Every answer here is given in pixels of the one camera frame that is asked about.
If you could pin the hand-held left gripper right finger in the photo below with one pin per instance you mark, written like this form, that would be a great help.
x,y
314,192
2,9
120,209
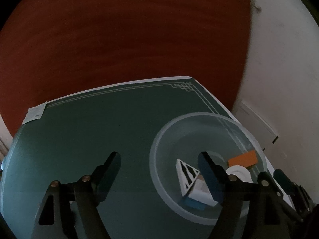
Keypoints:
x,y
208,178

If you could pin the red quilted panel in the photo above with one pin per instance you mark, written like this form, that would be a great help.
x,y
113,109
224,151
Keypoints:
x,y
124,29

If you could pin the blue wooden block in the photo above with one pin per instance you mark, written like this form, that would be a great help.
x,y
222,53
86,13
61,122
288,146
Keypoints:
x,y
195,204

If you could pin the orange striped triangular block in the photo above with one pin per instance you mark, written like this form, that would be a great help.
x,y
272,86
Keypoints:
x,y
243,159

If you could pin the paper label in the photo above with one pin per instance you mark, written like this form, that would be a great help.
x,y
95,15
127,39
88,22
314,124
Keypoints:
x,y
35,112

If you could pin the white black striped block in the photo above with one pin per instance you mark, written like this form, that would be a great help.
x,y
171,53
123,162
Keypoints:
x,y
187,176

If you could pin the clear plastic bowl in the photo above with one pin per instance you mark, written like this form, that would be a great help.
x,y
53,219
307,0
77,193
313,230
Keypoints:
x,y
169,154

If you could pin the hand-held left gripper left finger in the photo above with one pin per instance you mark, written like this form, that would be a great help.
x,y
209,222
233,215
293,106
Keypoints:
x,y
109,178

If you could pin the green table mat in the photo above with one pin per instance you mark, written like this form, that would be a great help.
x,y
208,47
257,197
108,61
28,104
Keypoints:
x,y
87,134

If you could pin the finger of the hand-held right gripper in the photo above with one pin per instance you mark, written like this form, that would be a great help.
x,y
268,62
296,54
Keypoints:
x,y
282,180

